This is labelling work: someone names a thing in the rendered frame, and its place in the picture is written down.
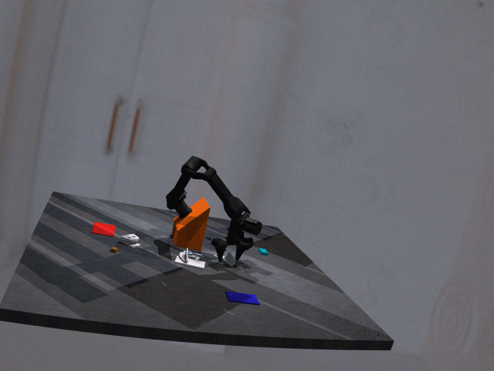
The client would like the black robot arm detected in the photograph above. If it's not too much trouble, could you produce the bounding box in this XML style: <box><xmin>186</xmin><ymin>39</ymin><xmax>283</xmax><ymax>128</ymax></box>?
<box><xmin>166</xmin><ymin>156</ymin><xmax>262</xmax><ymax>250</ymax></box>

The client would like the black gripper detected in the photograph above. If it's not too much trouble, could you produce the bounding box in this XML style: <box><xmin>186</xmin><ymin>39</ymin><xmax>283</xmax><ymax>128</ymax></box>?
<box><xmin>211</xmin><ymin>227</ymin><xmax>245</xmax><ymax>263</ymax></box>

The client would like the blue flat plate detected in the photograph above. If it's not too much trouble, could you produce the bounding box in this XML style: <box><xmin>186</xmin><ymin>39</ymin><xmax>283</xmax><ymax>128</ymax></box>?
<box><xmin>226</xmin><ymin>291</ymin><xmax>260</xmax><ymax>305</ymax></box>

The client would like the white metal mounting plate with holes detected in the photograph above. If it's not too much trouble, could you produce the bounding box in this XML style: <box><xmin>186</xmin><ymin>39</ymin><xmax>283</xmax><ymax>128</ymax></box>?
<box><xmin>188</xmin><ymin>252</ymin><xmax>202</xmax><ymax>261</ymax></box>

